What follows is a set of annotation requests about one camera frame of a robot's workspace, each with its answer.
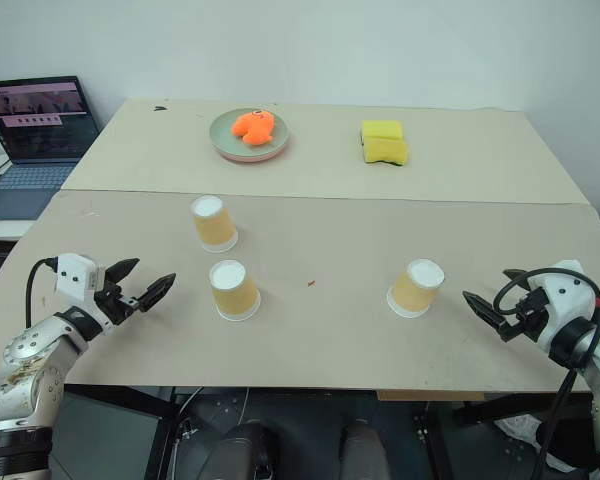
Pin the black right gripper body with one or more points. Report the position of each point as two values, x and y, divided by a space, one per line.
530 315

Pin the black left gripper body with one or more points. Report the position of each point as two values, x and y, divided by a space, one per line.
111 305

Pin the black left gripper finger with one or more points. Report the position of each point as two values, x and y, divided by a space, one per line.
121 270
154 294

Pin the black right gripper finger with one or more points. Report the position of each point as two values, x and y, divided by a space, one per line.
517 274
490 314

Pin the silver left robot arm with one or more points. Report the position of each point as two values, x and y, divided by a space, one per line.
26 351

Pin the brown paper cup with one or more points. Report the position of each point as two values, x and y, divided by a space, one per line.
214 227
232 297
412 295

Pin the white crumpled plastic bag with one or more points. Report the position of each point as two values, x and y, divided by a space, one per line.
520 432

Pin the open grey laptop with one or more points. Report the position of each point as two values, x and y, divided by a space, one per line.
35 130

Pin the green round plate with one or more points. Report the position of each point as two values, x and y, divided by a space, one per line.
220 137

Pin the small black scrap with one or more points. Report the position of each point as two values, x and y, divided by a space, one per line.
159 107

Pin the yellow sponge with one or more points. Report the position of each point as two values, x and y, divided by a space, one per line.
381 130
386 151

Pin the dark rounded shape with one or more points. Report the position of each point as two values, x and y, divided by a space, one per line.
250 450
360 450

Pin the orange plush toy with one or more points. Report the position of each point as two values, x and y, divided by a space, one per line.
252 127

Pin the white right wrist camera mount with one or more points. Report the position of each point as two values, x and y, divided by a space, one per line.
565 295

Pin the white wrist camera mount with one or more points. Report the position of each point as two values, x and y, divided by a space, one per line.
565 295
75 275

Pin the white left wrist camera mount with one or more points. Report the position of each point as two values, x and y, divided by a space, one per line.
75 275

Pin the black metal table frame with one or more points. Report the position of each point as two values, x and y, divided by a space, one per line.
125 398

